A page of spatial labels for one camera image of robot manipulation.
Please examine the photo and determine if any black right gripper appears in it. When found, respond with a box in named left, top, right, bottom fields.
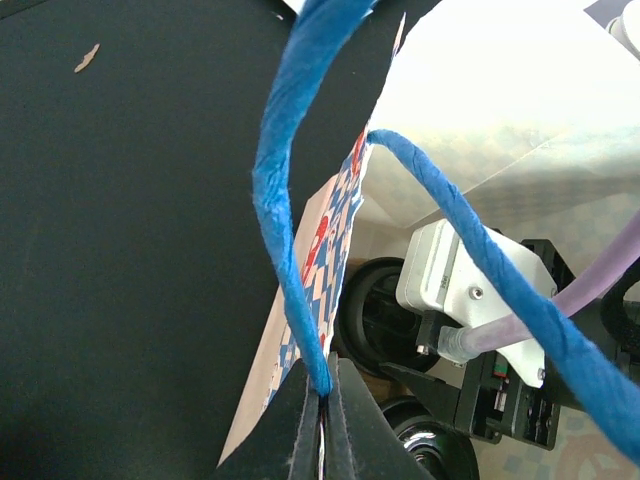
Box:
left=378, top=239, right=576, bottom=451

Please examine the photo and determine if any blue checkered paper bag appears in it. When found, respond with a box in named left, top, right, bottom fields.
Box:
left=215, top=0, right=640, bottom=480

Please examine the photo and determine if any black plastic cup lid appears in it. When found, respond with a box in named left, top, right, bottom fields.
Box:
left=332, top=257, right=439, bottom=380

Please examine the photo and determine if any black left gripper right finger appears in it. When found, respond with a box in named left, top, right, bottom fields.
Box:
left=324, top=355, right=432, bottom=480

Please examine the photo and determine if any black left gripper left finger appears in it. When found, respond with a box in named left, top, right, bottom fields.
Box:
left=212, top=360, right=320, bottom=480

